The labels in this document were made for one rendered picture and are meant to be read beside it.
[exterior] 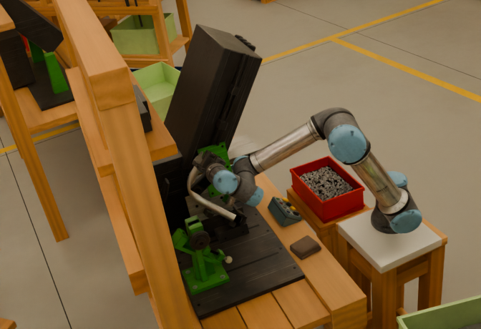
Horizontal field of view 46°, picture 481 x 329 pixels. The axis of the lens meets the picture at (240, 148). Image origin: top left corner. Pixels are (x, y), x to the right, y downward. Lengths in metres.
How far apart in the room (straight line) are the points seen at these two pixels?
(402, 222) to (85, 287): 2.21
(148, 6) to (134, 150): 3.28
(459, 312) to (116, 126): 1.27
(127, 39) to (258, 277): 3.16
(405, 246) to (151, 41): 3.14
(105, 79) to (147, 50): 3.57
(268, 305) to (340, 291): 0.26
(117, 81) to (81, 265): 2.67
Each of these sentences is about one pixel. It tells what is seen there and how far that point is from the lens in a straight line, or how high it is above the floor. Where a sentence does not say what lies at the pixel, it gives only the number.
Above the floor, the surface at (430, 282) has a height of 0.63.
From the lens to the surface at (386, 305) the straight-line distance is 2.41.
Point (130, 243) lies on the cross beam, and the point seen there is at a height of 1.28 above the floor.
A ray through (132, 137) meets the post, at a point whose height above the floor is 1.76.
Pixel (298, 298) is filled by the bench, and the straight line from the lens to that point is 2.10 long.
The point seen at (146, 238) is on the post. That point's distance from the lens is 1.55.
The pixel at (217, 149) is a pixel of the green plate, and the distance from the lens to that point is 2.25.
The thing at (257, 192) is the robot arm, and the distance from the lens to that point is 1.97.
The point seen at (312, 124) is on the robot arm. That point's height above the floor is 1.43.
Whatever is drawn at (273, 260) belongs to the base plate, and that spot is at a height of 0.90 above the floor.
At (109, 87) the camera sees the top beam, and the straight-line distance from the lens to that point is 1.32.
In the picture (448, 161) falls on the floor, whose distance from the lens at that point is 4.38.
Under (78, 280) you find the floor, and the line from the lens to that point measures 3.79.
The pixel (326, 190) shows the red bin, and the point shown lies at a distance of 2.59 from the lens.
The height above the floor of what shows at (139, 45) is 0.81.
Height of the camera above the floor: 2.40
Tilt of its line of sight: 31 degrees down
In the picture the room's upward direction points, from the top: 9 degrees counter-clockwise
